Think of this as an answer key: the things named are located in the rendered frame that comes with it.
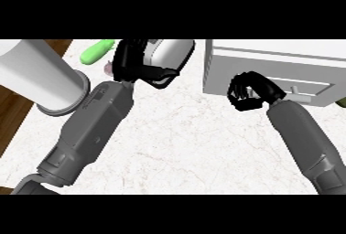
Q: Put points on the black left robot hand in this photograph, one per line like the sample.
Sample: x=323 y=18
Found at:
x=131 y=64

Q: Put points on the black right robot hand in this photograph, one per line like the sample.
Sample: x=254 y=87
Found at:
x=252 y=91

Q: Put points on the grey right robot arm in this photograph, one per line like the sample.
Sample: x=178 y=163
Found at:
x=302 y=134

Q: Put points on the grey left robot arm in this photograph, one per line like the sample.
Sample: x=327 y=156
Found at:
x=95 y=122

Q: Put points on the grey drawer front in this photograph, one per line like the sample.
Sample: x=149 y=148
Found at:
x=221 y=76

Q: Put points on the small pink object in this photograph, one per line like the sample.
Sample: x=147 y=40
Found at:
x=109 y=68

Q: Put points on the green vegetable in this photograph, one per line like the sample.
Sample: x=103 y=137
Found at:
x=95 y=52

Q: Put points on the white cabinet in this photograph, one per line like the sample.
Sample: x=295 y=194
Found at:
x=280 y=48

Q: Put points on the olive green object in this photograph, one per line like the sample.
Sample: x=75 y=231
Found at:
x=342 y=103

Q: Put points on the large white cylinder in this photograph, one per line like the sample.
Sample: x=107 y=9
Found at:
x=36 y=76

